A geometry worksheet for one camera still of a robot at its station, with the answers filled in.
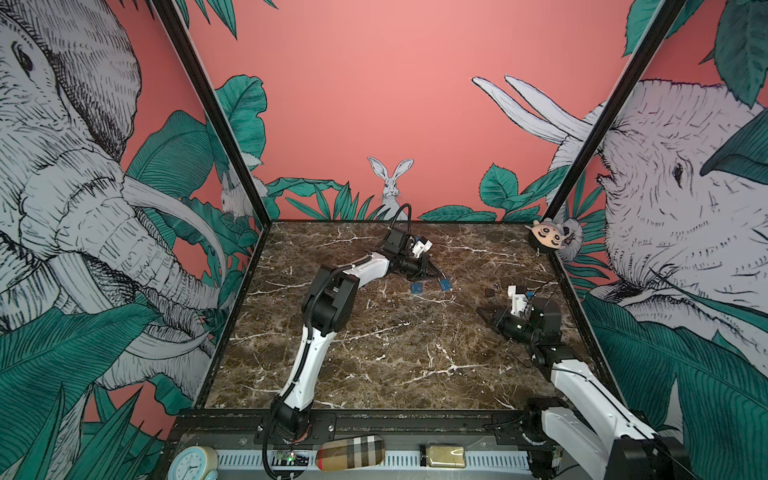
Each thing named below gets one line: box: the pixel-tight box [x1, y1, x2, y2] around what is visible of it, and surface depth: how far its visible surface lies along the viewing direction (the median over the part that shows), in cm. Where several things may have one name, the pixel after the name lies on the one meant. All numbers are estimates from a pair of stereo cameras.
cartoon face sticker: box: [525, 218, 563, 249], surface depth 109 cm
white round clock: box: [167, 446, 218, 480], surface depth 67 cm
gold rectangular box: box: [426, 443, 466, 468], surface depth 69 cm
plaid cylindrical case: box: [316, 435, 385, 471], surface depth 69 cm
